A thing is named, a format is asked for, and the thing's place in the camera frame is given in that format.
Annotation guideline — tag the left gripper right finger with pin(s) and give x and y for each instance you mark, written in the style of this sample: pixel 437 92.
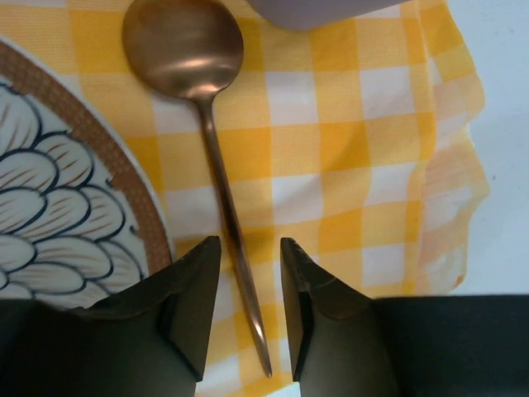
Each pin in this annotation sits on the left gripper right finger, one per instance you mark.
pixel 343 343

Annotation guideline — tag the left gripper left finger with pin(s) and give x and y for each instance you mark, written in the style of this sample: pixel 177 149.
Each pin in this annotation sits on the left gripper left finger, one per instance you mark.
pixel 148 340

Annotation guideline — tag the floral patterned ceramic bowl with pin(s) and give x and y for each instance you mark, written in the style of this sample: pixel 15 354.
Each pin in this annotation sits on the floral patterned ceramic bowl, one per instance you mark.
pixel 79 218

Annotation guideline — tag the yellow white checkered cloth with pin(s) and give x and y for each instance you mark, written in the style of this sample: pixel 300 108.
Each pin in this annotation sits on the yellow white checkered cloth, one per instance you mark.
pixel 351 138

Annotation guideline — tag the copper spoon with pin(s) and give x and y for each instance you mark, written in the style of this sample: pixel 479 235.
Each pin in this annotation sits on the copper spoon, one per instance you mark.
pixel 193 50

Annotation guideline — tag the lilac plastic cup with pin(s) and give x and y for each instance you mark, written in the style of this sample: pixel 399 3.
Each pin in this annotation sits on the lilac plastic cup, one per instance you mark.
pixel 304 15

